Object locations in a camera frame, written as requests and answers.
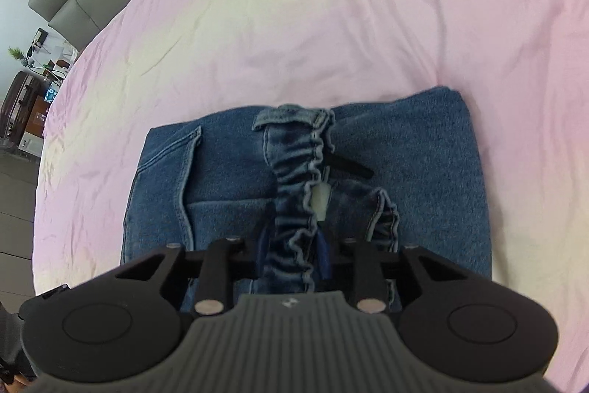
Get pink blanket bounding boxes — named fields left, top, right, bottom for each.
left=31, top=0, right=589, bottom=389

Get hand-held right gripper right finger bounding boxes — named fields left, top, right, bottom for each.
left=317, top=236, right=466, bottom=316

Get dark maroon suitcase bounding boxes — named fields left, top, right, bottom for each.
left=0, top=71, right=47, bottom=141

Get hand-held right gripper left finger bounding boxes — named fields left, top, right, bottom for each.
left=114, top=236, right=278, bottom=316

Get blue denim pants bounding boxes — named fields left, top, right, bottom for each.
left=120, top=85, right=493, bottom=315

